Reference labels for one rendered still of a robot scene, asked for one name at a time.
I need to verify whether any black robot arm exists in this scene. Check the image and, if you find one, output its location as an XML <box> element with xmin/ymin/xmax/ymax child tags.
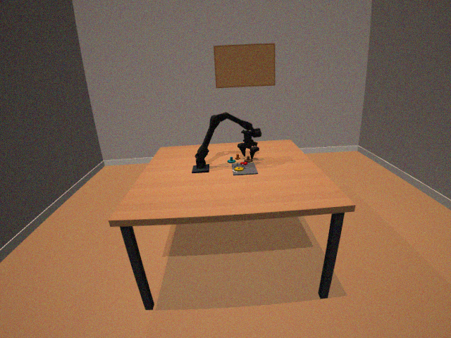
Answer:
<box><xmin>195</xmin><ymin>113</ymin><xmax>262</xmax><ymax>169</ymax></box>

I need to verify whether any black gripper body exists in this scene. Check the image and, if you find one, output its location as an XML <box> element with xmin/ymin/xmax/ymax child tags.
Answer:
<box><xmin>237</xmin><ymin>139</ymin><xmax>259</xmax><ymax>152</ymax></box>

